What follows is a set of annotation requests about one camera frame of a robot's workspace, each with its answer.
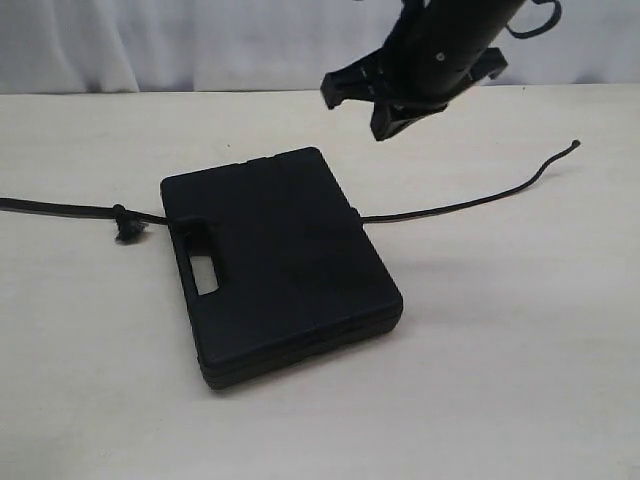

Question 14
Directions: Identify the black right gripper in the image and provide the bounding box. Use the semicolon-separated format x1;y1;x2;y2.
320;1;508;141

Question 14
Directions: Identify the black plastic carrying case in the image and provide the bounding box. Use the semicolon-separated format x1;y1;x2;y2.
160;147;403;390

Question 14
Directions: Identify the black braided rope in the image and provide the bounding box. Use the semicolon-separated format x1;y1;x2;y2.
0;139;582;248

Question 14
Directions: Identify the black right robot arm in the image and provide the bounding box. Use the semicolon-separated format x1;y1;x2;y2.
320;0;523;141

